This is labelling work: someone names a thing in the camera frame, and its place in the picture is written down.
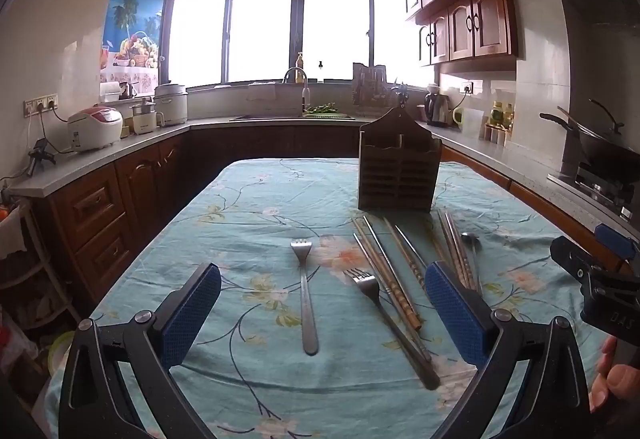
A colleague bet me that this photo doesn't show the small cream electric pot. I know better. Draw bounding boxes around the small cream electric pot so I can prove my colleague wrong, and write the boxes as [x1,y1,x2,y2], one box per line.
[130,97,165,135]

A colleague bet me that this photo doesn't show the kitchen sink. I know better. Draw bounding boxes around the kitchen sink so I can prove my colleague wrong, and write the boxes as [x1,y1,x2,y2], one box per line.
[229,113,307,122]

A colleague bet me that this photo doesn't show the curved steel faucet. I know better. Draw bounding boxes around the curved steel faucet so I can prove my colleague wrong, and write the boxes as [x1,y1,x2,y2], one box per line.
[283,67,311,116]

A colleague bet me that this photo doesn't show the dish rack with cutting boards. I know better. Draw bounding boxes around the dish rack with cutting boards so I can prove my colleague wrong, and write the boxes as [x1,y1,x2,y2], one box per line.
[351,62,389,106]

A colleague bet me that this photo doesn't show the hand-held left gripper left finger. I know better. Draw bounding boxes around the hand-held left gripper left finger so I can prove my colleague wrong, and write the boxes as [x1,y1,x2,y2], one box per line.
[59,261,223,439]

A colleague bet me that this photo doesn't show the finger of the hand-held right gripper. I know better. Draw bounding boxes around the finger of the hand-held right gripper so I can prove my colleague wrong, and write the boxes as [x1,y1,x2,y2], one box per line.
[594,224,640,270]
[550,235,608,292]

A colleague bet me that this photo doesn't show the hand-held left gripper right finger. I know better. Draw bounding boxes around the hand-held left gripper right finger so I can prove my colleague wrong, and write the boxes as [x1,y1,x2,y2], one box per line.
[424,260,593,439]

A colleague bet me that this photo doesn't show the brown wooden lower cabinets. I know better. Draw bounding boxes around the brown wooden lower cabinets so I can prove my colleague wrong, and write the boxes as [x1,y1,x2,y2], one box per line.
[29,123,362,302]

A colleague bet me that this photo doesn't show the steel spoon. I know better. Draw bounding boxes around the steel spoon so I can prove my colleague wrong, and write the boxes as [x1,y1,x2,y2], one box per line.
[460,232,484,298]

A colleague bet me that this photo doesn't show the grey kitchen countertop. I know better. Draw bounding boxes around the grey kitchen countertop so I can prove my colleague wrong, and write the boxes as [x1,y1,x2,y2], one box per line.
[9,116,640,242]

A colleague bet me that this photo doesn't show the wooden chopstick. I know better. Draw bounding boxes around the wooden chopstick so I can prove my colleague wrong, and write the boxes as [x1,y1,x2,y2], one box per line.
[351,218,420,332]
[355,218,424,329]
[436,210,470,289]
[383,218,427,291]

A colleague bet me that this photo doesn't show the person's right hand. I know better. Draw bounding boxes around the person's right hand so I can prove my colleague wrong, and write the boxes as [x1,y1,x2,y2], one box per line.
[590,336,640,415]

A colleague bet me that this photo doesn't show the black wok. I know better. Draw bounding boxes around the black wok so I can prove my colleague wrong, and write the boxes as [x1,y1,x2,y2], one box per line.
[539,98,640,180]

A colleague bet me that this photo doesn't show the gas stove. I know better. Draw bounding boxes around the gas stove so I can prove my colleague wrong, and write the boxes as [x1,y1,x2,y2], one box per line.
[547,163,640,221]

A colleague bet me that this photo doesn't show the steel fork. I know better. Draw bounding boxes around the steel fork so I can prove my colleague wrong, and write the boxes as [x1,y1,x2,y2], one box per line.
[290,238,320,356]
[343,268,441,391]

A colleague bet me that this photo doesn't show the row of wall outlets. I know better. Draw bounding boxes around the row of wall outlets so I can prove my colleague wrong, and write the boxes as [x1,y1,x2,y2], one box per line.
[23,93,60,116]

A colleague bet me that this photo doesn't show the white and red rice cooker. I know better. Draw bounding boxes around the white and red rice cooker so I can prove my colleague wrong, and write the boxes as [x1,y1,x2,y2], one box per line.
[67,106,124,152]

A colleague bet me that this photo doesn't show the dark steel electric kettle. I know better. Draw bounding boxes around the dark steel electric kettle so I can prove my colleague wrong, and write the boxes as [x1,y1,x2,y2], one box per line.
[424,93,451,128]

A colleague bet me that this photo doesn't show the tropical fruit wall poster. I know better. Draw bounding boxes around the tropical fruit wall poster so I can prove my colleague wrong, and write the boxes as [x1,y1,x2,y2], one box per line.
[99,0,166,86]

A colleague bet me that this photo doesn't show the knife and scissors holder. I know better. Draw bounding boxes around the knife and scissors holder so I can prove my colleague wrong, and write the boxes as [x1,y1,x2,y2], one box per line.
[389,81,411,110]

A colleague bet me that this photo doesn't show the large white rice cooker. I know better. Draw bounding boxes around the large white rice cooker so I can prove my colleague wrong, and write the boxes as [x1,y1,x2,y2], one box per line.
[153,83,190,128]

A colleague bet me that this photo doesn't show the clear plastic container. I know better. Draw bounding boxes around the clear plastic container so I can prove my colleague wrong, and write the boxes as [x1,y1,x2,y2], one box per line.
[462,106,486,135]

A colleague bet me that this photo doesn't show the large kitchen window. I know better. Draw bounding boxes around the large kitchen window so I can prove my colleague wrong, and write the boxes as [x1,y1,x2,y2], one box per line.
[166,0,437,90]

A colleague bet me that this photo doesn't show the brown wooden utensil holder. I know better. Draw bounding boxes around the brown wooden utensil holder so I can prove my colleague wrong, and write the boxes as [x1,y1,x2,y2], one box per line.
[358,106,444,213]

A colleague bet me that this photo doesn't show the small black tripod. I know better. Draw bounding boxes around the small black tripod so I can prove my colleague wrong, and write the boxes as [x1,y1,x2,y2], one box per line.
[27,138,57,178]

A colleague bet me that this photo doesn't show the row of spice jars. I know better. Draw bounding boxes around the row of spice jars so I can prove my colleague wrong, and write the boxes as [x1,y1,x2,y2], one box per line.
[481,122,514,146]

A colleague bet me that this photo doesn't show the teal floral tablecloth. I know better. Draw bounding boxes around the teal floral tablecloth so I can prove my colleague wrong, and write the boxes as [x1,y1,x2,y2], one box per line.
[44,158,612,439]

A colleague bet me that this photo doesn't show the storage shelf rack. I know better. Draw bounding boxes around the storage shelf rack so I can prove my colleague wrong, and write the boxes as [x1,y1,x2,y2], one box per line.
[0,198,82,372]

